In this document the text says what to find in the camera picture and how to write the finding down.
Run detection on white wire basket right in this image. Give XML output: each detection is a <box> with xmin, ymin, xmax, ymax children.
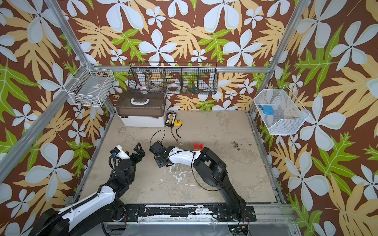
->
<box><xmin>254</xmin><ymin>86</ymin><xmax>310</xmax><ymax>136</ymax></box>

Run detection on brown lid white toolbox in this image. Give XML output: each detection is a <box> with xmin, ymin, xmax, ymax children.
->
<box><xmin>115</xmin><ymin>91</ymin><xmax>166</xmax><ymax>127</ymax></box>

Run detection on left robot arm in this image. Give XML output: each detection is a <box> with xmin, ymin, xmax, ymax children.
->
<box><xmin>30</xmin><ymin>143</ymin><xmax>145</xmax><ymax>236</ymax></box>

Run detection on yellow tape measure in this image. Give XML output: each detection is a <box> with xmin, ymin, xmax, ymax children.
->
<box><xmin>174</xmin><ymin>120</ymin><xmax>183</xmax><ymax>127</ymax></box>

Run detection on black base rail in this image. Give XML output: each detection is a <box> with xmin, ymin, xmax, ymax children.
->
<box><xmin>122</xmin><ymin>203</ymin><xmax>257</xmax><ymax>223</ymax></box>

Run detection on black charging board yellow connectors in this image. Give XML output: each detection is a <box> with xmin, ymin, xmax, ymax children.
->
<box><xmin>164</xmin><ymin>112</ymin><xmax>177</xmax><ymax>127</ymax></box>

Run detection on black wire wall basket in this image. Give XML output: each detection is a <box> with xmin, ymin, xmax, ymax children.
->
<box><xmin>127</xmin><ymin>62</ymin><xmax>219</xmax><ymax>94</ymax></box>

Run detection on white wire basket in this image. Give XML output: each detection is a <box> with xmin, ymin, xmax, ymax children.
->
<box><xmin>65</xmin><ymin>63</ymin><xmax>115</xmax><ymax>107</ymax></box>
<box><xmin>254</xmin><ymin>86</ymin><xmax>310</xmax><ymax>136</ymax></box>

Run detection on aluminium corner frame post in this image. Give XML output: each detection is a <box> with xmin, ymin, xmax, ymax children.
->
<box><xmin>247</xmin><ymin>0</ymin><xmax>311</xmax><ymax>114</ymax></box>

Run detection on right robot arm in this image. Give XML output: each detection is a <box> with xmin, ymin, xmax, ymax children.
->
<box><xmin>149</xmin><ymin>141</ymin><xmax>246</xmax><ymax>220</ymax></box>

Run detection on white wire basket left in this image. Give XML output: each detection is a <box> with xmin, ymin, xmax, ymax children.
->
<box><xmin>65</xmin><ymin>63</ymin><xmax>115</xmax><ymax>107</ymax></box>

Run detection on red wooden arch block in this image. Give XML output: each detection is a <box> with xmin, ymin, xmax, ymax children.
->
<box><xmin>194</xmin><ymin>143</ymin><xmax>204</xmax><ymax>151</ymax></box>

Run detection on blue object in basket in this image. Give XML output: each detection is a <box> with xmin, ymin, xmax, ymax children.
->
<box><xmin>262</xmin><ymin>105</ymin><xmax>274</xmax><ymax>116</ymax></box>

